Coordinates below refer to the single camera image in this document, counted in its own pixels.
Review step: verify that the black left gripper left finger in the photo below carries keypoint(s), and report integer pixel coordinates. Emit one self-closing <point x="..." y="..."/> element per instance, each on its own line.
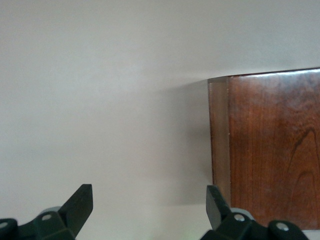
<point x="75" y="212"/>

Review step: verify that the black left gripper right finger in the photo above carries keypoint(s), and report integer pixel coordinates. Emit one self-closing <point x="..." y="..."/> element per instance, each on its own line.
<point x="220" y="212"/>

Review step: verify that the dark wooden cabinet box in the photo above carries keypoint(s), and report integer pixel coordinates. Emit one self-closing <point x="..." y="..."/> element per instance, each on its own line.
<point x="270" y="150"/>

